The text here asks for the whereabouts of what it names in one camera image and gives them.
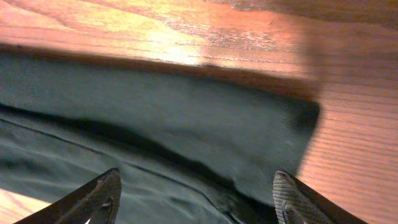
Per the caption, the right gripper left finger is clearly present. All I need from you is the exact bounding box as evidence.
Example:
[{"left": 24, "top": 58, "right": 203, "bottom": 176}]
[{"left": 15, "top": 168, "right": 121, "bottom": 224}]

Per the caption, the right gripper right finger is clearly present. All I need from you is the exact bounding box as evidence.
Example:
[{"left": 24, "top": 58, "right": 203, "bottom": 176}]
[{"left": 272, "top": 170, "right": 366, "bottom": 224}]

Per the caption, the black t-shirt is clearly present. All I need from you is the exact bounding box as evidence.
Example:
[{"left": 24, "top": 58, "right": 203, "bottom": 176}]
[{"left": 1, "top": 54, "right": 320, "bottom": 223}]

